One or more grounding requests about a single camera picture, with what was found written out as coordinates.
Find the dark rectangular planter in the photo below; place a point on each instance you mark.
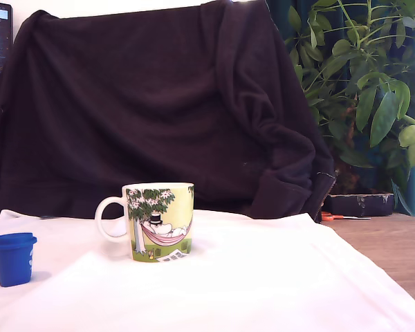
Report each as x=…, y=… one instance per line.
x=359, y=204

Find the green illustrated coffee mug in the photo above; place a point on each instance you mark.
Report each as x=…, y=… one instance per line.
x=162, y=224

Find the dark draped jacket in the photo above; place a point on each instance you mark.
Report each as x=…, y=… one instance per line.
x=141, y=103

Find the white cloth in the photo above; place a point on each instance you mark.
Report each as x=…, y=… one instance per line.
x=228, y=283

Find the blue coffee capsule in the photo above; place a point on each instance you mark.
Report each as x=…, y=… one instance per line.
x=14, y=263

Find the green leafy houseplant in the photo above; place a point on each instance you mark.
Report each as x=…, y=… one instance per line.
x=366, y=103

